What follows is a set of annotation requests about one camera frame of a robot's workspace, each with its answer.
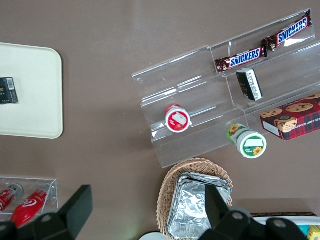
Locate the yellow snack packet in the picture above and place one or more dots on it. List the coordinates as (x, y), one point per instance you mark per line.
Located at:
(315, 233)

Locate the red strawberry yogurt cup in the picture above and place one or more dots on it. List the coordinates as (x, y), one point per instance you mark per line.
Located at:
(177, 121)

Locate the light wicker oval basket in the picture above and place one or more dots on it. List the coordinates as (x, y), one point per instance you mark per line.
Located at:
(172, 175)

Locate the red Coca-Cola bottle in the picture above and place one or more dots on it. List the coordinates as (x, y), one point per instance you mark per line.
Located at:
(27, 206)
(8, 197)

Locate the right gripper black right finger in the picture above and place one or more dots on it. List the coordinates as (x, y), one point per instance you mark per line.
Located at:
(225, 222)

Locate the aluminium foil container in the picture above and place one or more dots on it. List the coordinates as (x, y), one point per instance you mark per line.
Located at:
(197, 176)
(190, 207)

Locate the small black and white box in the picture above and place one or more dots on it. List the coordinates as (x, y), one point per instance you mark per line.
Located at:
(250, 85)

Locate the Snickers chocolate bar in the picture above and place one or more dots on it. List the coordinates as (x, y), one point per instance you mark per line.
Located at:
(241, 60)
(287, 31)

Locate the white rectangular snack tray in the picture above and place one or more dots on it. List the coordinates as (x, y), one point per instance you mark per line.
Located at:
(280, 220)

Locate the clear acrylic bottle rack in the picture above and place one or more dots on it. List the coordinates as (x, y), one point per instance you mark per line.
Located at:
(53, 190)

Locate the clear acrylic stepped shelf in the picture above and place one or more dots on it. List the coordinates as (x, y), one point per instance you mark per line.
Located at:
(195, 100)

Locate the green sunflower yogurt cup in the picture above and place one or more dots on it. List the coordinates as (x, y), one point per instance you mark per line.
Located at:
(251, 146)

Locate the cream plastic serving tray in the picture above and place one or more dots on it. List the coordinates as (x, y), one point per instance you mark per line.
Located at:
(37, 95)

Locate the black box with gold print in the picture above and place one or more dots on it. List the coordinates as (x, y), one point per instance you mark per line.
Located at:
(8, 91)

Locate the red plaid cookie box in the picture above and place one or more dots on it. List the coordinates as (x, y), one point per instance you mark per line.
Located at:
(295, 120)

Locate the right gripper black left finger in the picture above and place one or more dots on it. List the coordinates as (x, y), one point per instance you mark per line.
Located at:
(72, 212)

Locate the teal snack packet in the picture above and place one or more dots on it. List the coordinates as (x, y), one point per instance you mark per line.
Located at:
(303, 228)

